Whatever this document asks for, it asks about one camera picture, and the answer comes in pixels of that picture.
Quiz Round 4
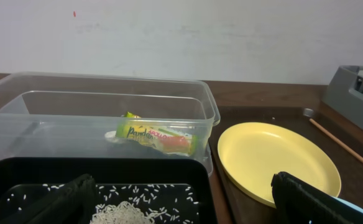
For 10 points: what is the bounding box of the brown serving tray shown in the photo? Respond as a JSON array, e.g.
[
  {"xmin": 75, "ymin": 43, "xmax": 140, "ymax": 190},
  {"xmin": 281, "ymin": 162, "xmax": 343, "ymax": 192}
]
[{"xmin": 209, "ymin": 106, "xmax": 363, "ymax": 223}]

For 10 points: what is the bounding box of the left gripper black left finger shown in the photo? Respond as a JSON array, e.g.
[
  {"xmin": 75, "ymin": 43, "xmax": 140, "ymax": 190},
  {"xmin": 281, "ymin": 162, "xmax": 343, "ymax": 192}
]
[{"xmin": 0, "ymin": 173, "xmax": 97, "ymax": 224}]

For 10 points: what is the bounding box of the white tissue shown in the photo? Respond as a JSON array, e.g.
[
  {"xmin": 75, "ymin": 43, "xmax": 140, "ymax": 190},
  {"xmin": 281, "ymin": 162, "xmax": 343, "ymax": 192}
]
[{"xmin": 104, "ymin": 131, "xmax": 119, "ymax": 143}]

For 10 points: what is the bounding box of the light blue bowl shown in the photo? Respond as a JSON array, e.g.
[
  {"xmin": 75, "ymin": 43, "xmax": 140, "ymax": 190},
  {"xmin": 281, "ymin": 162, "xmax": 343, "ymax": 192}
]
[{"xmin": 334, "ymin": 197, "xmax": 363, "ymax": 214}]

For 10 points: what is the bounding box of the clear plastic bin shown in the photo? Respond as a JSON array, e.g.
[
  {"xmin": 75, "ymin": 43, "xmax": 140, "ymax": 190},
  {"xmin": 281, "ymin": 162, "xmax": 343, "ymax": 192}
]
[{"xmin": 0, "ymin": 72, "xmax": 220, "ymax": 172}]

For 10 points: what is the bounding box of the food scraps rice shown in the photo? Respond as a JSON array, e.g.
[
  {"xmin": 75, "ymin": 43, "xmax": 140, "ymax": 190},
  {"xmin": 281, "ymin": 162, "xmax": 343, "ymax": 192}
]
[{"xmin": 0, "ymin": 183, "xmax": 204, "ymax": 223}]

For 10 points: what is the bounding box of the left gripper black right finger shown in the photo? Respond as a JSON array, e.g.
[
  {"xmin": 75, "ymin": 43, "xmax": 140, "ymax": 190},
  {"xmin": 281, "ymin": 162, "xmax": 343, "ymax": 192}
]
[{"xmin": 271, "ymin": 172, "xmax": 363, "ymax": 224}]

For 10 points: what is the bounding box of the yellow plate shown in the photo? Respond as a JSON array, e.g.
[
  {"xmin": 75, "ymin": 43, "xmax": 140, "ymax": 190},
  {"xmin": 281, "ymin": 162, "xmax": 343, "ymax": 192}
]
[{"xmin": 218, "ymin": 122, "xmax": 342, "ymax": 207}]

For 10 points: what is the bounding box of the green snack wrapper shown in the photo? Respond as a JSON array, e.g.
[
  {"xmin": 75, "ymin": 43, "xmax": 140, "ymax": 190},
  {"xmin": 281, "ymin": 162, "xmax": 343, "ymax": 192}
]
[{"xmin": 115, "ymin": 111, "xmax": 203, "ymax": 157}]

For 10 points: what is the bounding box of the black tray bin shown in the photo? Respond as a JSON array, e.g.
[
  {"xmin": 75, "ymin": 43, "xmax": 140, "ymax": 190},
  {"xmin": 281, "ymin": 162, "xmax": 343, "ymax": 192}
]
[{"xmin": 0, "ymin": 157, "xmax": 217, "ymax": 223}]

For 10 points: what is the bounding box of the wooden chopstick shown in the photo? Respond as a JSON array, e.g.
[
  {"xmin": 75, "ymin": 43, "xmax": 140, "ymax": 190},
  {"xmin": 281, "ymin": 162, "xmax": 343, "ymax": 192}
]
[{"xmin": 309, "ymin": 118, "xmax": 363, "ymax": 164}]

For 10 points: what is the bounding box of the grey dishwasher rack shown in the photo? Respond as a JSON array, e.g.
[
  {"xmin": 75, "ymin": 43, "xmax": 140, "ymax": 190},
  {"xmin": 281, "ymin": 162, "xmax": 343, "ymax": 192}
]
[{"xmin": 322, "ymin": 65, "xmax": 363, "ymax": 130}]

